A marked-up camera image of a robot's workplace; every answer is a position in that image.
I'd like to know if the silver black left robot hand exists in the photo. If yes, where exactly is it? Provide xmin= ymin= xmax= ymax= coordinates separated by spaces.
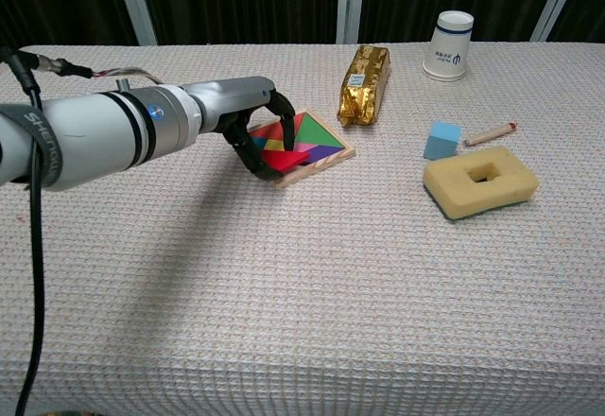
xmin=181 ymin=76 xmax=298 ymax=183

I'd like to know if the small red wooden triangle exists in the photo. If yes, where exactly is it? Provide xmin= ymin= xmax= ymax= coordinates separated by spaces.
xmin=261 ymin=149 xmax=310 ymax=174

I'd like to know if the large green tangram triangle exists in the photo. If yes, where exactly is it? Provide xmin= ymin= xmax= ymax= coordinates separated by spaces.
xmin=296 ymin=112 xmax=346 ymax=148

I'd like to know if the purple tangram parallelogram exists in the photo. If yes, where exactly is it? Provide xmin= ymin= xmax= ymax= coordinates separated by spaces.
xmin=302 ymin=145 xmax=345 ymax=167

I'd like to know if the wooden tangram tray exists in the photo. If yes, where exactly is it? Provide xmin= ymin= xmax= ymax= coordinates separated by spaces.
xmin=248 ymin=107 xmax=356 ymax=190

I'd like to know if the dark curtain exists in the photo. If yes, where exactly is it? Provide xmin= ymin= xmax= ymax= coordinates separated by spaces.
xmin=0 ymin=0 xmax=605 ymax=62

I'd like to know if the gold foil package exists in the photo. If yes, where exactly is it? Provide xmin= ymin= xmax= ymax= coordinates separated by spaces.
xmin=336 ymin=44 xmax=393 ymax=130

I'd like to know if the beige waffle tablecloth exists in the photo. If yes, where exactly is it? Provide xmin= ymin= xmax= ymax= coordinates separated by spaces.
xmin=0 ymin=41 xmax=605 ymax=416

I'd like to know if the light blue cube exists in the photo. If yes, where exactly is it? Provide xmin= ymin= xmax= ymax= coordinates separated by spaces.
xmin=423 ymin=121 xmax=462 ymax=161

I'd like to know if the white paper cup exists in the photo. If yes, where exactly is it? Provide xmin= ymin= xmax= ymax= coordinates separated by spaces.
xmin=421 ymin=9 xmax=475 ymax=82

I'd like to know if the yellow sponge with hole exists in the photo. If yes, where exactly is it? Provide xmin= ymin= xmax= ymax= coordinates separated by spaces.
xmin=422 ymin=146 xmax=541 ymax=221

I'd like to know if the wooden stick with red tip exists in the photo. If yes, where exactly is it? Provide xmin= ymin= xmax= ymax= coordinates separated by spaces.
xmin=462 ymin=122 xmax=519 ymax=147

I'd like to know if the silver braided wire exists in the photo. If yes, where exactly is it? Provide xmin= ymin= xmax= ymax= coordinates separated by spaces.
xmin=31 ymin=54 xmax=163 ymax=87

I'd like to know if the grey metal post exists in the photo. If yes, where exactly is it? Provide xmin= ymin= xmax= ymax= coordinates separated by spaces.
xmin=528 ymin=0 xmax=587 ymax=43
xmin=111 ymin=0 xmax=159 ymax=47
xmin=336 ymin=0 xmax=367 ymax=44

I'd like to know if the dark grey printed strap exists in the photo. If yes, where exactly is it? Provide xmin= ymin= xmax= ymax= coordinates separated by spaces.
xmin=0 ymin=102 xmax=61 ymax=188

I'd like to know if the black cable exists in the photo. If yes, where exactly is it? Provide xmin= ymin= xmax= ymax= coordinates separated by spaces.
xmin=0 ymin=46 xmax=47 ymax=416

